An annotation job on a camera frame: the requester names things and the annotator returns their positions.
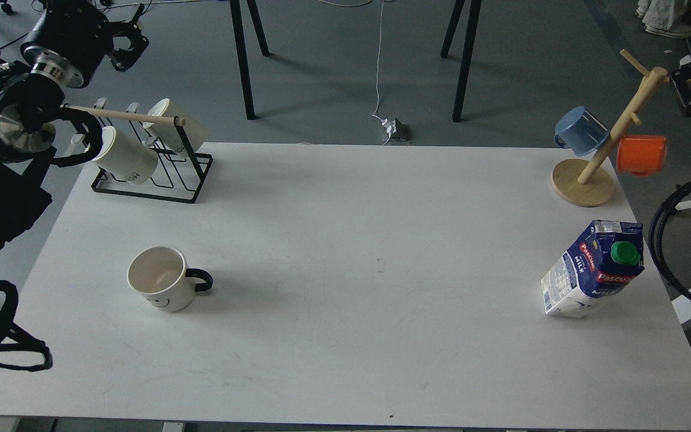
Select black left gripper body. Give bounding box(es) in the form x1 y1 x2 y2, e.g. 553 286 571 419
21 1 113 88

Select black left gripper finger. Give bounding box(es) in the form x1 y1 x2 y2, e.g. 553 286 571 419
108 36 150 72
105 5 146 46

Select white smiley mug black handle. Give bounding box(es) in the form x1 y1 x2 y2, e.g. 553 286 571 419
127 245 214 313

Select blue white milk carton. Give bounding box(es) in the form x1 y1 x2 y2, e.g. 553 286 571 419
540 220 644 318

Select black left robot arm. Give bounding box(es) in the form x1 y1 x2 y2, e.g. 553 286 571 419
0 1 149 372

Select blue cup on tree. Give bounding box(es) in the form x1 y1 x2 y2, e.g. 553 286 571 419
554 106 611 157

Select orange cup on tree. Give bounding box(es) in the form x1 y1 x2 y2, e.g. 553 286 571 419
616 135 668 176

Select white mug rear on rack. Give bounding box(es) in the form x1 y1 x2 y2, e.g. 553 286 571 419
143 98 209 154

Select white mug on rack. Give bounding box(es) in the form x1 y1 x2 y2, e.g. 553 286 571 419
91 126 158 184
143 98 209 154

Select white mug front on rack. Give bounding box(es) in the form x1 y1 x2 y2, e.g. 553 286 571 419
91 126 158 184

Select black table legs left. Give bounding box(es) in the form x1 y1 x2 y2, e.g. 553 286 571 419
229 1 271 121

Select black table legs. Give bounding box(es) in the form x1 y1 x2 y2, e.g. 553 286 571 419
229 1 271 121
440 1 483 123

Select black table legs right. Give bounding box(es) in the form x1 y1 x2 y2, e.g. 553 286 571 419
440 1 483 123

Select wooden mug tree stand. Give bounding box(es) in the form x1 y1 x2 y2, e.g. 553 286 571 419
551 49 669 208

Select person's feet in background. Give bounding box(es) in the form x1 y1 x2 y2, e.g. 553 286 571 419
635 0 691 39

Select black wire mug rack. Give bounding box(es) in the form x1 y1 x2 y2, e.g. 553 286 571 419
83 98 213 204

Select white cable on floor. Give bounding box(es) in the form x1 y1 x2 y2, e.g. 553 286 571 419
319 0 395 145

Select black cable loop right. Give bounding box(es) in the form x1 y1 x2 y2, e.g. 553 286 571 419
648 167 691 320

